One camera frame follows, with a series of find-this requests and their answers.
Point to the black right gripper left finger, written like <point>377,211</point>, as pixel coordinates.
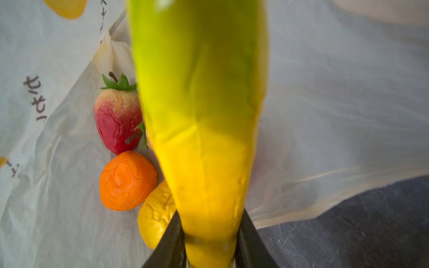
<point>170,252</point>

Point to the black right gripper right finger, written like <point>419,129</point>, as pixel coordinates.
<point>250,250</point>

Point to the orange fruit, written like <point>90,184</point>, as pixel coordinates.
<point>126,181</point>

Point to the banana print plastic bag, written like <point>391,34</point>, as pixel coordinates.
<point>346,109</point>

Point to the yellow green mango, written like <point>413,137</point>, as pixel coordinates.
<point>202,76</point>

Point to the yellow round lemon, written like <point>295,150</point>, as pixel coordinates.
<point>155,215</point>

